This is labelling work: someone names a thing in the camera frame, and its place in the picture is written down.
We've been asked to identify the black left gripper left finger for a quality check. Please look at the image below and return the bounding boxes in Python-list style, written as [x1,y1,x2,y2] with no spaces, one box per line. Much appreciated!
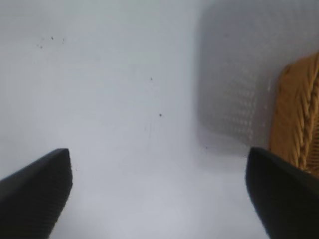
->
[0,148,73,239]

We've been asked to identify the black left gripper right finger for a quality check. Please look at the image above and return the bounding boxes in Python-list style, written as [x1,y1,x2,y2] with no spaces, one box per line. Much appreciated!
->
[245,147,319,239]

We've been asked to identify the brown woven wicker basket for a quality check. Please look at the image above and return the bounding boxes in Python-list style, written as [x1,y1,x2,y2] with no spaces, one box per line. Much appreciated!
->
[269,51,319,175]

